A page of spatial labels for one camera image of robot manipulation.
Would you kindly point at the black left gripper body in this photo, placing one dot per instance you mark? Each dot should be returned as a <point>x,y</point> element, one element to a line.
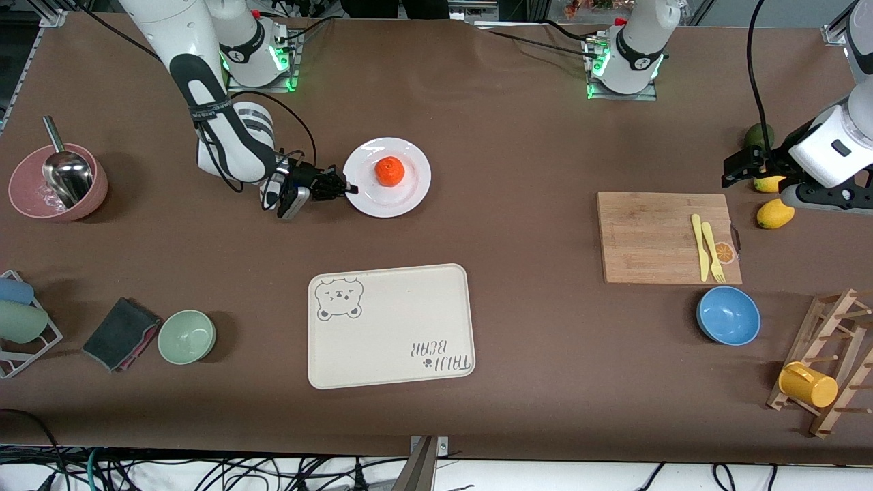
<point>773,161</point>

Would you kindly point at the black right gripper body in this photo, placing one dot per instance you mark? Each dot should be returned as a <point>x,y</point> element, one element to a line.
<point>312,181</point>

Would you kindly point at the orange fruit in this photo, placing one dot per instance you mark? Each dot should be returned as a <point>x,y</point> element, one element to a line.
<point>389,171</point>

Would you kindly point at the white round plate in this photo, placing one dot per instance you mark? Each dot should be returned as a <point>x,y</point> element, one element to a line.
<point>402,198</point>

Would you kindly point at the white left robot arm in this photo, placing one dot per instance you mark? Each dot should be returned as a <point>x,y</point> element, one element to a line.
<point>638,41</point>

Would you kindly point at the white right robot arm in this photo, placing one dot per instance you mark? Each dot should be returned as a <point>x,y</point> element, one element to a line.
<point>184,41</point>

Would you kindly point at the dark green avocado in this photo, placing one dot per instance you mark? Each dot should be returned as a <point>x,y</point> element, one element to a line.
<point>756,135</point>

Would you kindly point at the yellow lemon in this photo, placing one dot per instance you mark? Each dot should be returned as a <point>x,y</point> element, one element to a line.
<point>774,215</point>
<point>769,183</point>

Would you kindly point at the yellow plastic fork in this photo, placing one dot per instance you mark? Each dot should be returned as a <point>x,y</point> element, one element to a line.
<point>713,249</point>

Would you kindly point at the yellow plastic knife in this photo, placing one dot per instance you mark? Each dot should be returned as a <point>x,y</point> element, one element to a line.
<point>700,249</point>

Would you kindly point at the wooden cutting board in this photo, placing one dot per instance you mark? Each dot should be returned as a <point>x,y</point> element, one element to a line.
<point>655,239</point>

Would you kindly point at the blue bowl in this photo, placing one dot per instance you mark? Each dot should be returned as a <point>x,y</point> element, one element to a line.
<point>728,316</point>

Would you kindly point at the cream bear print tray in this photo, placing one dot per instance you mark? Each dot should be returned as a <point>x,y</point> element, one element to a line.
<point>402,320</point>

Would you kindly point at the wooden cup rack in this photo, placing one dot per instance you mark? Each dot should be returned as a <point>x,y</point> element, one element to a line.
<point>829,320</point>

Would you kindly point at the green bowl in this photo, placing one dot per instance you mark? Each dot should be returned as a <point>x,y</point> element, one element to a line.
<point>187,337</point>

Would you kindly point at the yellow cup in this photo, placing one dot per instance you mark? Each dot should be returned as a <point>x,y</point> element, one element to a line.
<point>808,385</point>

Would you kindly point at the metal scoop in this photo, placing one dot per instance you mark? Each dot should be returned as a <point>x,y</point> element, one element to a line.
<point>68,177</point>

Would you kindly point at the dark folded cloth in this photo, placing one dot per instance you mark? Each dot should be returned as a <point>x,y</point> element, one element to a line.
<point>119,334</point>

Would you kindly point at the pink bowl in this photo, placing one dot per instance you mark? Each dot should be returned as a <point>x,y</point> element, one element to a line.
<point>27,198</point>

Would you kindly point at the blue cup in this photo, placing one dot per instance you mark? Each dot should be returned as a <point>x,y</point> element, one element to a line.
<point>15,291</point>

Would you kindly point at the pale green cup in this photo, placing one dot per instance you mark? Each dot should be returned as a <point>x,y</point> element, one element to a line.
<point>20,322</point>

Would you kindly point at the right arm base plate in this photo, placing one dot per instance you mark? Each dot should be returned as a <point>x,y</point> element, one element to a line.
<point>262,88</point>

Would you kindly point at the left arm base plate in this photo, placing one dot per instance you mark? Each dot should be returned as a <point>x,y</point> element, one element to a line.
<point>624,97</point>

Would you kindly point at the aluminium frame profile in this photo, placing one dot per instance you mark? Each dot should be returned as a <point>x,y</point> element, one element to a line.
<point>837,31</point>
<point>51,17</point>

